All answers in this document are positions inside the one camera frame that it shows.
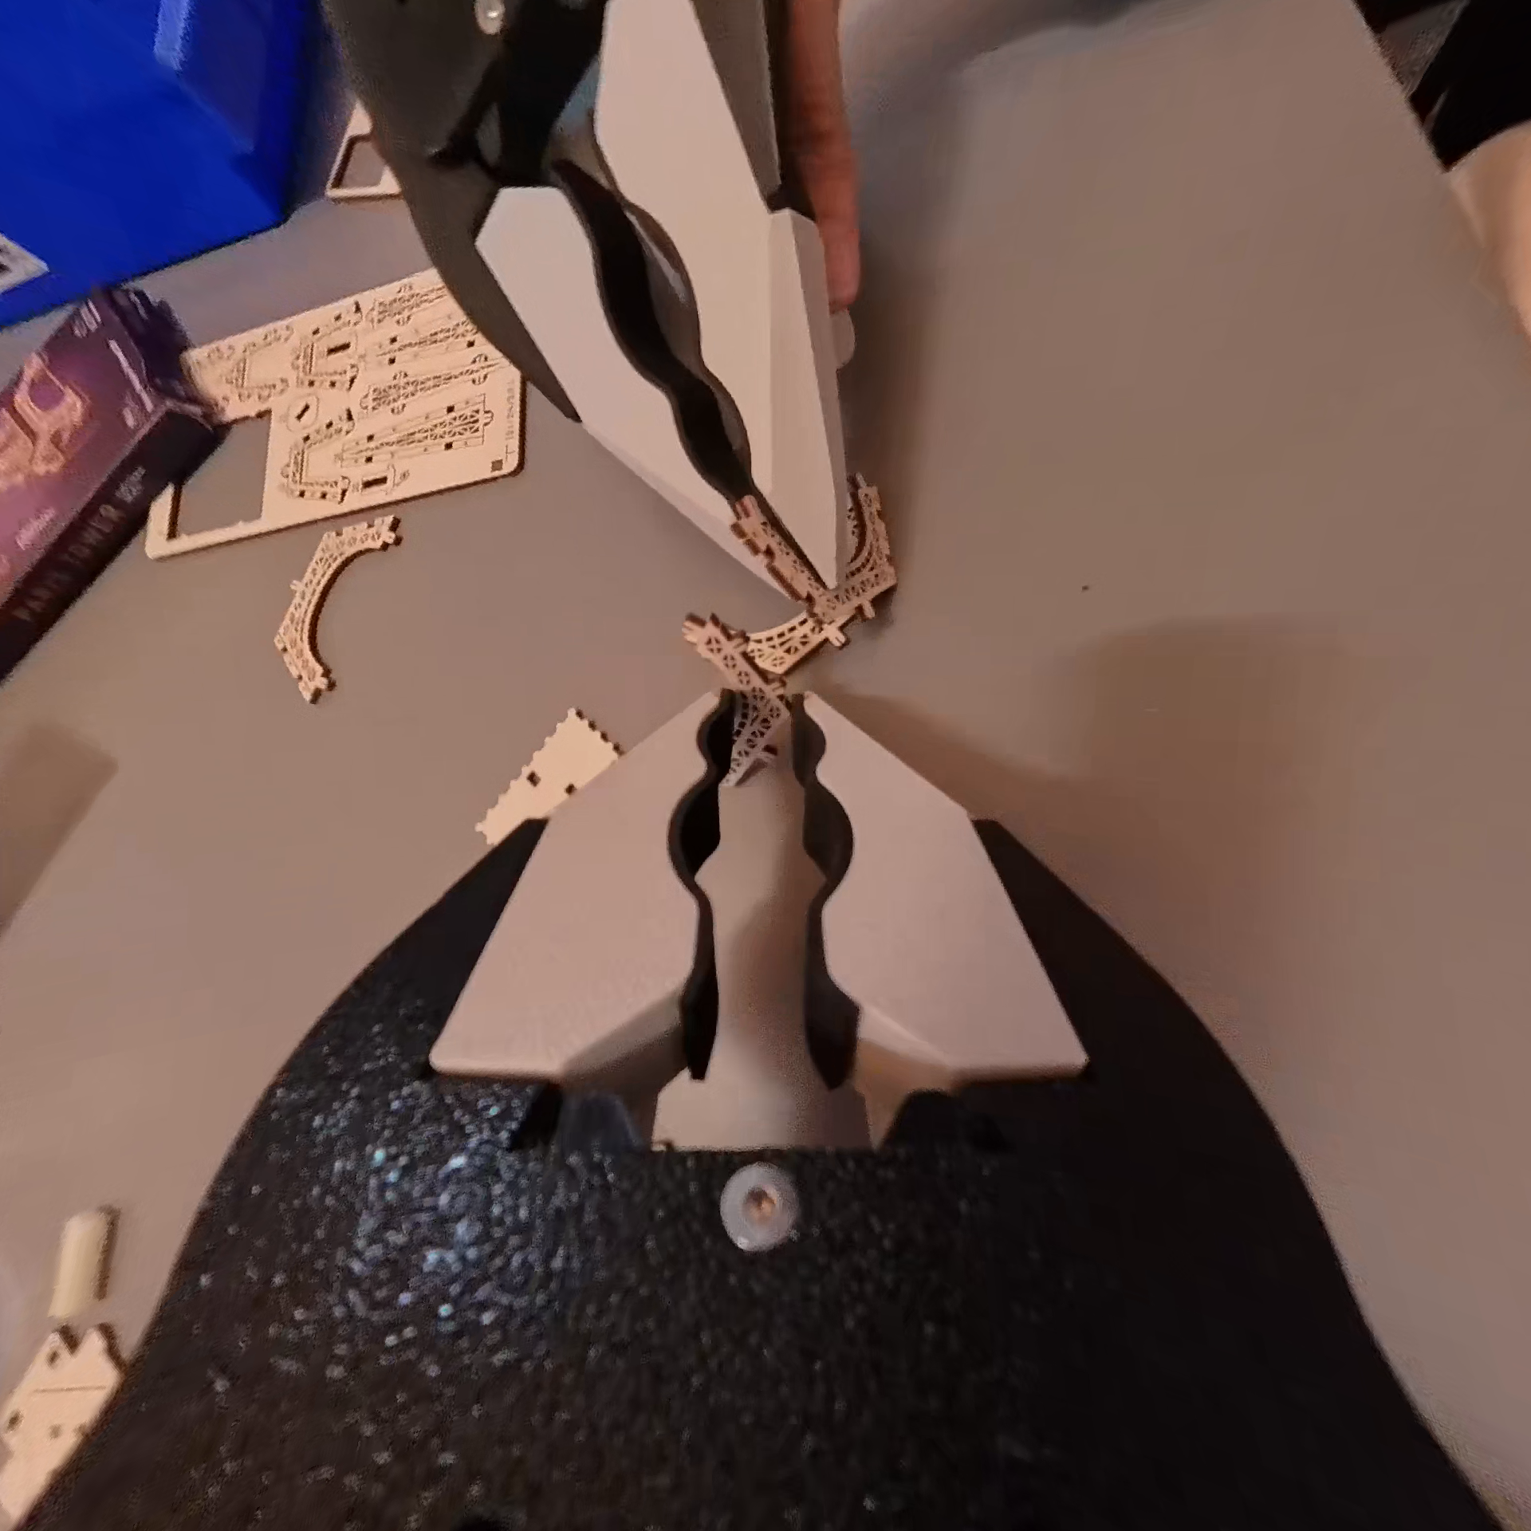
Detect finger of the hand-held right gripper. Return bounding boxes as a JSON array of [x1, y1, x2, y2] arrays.
[[476, 158, 830, 595], [592, 0, 859, 586]]

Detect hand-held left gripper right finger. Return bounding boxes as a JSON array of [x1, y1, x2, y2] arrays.
[[793, 689, 1091, 1116]]

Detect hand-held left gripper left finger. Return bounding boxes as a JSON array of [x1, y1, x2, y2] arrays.
[[429, 691, 730, 1099]]

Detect wooden lattice arch piece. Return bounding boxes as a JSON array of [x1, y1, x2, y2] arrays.
[[715, 664, 797, 789], [683, 475, 902, 671], [276, 515, 403, 706]]

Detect grey desk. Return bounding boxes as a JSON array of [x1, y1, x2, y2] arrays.
[[0, 0, 1531, 1531]]

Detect person's right hand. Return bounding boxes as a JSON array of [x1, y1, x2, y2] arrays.
[[779, 0, 866, 318]]

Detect wooden tower parts sheet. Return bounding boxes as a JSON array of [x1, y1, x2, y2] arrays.
[[146, 269, 529, 561]]

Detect square wooden platform with holes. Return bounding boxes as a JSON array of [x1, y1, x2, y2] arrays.
[[476, 708, 625, 845]]

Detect blue plastic bin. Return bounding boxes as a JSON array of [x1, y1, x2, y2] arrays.
[[0, 0, 351, 327]]

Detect dark purple puzzle box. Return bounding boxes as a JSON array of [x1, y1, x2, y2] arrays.
[[0, 287, 226, 680]]

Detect small white cylinder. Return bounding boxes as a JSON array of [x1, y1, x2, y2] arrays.
[[48, 1208, 119, 1317]]

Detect cross-shaped wooden platform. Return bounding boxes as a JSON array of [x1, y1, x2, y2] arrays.
[[0, 1321, 130, 1511]]

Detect black shorts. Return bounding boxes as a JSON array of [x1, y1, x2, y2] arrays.
[[1365, 0, 1531, 169]]

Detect person's leg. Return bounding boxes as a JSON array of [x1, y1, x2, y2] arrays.
[[1448, 153, 1531, 348]]

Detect empty wooden frame sheet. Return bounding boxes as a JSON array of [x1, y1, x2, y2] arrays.
[[325, 100, 405, 202]]

